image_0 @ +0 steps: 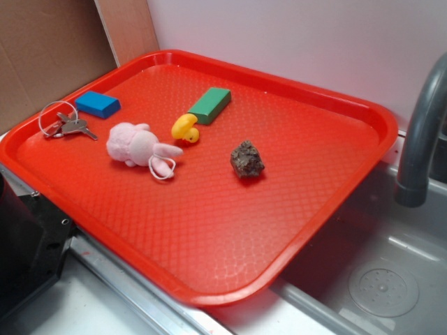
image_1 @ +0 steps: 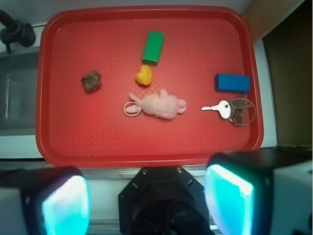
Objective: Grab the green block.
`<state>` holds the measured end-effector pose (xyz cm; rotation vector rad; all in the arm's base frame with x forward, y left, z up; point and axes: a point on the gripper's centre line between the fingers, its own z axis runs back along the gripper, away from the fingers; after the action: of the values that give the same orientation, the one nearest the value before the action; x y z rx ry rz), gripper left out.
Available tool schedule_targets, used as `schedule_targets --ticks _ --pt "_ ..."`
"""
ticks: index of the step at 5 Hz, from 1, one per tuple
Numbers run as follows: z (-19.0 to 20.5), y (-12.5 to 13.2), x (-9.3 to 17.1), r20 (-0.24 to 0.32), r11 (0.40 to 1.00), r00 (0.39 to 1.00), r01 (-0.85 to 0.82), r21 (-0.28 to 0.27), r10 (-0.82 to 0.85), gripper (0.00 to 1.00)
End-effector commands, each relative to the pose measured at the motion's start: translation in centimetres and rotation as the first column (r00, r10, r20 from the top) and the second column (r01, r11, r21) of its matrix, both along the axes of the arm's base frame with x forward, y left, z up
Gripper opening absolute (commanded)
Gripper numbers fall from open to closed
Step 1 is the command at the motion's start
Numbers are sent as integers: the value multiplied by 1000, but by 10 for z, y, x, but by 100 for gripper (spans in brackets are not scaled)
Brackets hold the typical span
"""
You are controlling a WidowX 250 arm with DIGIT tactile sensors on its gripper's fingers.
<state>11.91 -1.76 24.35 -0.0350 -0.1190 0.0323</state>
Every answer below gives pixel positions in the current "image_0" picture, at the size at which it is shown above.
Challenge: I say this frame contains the green rectangular block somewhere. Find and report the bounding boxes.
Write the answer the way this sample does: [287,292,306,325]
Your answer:
[188,87,232,125]

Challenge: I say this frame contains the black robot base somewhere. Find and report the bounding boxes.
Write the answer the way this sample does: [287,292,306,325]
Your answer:
[1,177,73,321]

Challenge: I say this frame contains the silver keys on wire ring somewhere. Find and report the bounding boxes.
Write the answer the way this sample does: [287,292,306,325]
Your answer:
[38,100,98,141]

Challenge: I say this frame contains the brown rough rock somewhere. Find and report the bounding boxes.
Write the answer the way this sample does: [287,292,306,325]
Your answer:
[230,140,265,179]

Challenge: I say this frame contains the blue rectangular block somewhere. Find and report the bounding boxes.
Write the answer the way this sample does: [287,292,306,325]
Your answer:
[75,91,122,119]

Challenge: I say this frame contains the grey sink faucet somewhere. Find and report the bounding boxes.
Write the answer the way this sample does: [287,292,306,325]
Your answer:
[394,54,446,207]

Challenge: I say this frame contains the grey toy sink basin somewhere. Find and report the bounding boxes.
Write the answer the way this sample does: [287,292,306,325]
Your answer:
[211,164,446,334]

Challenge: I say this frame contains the red plastic tray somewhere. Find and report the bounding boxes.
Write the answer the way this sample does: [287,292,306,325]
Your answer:
[1,50,397,306]

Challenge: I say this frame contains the yellow rubber duck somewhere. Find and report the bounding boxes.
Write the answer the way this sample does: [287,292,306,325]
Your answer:
[171,113,200,143]

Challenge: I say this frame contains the pink plush bunny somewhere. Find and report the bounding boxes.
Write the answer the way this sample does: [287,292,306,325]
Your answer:
[106,122,183,180]

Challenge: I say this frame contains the brown cardboard panel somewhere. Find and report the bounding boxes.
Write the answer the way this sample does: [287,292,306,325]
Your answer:
[1,1,159,133]

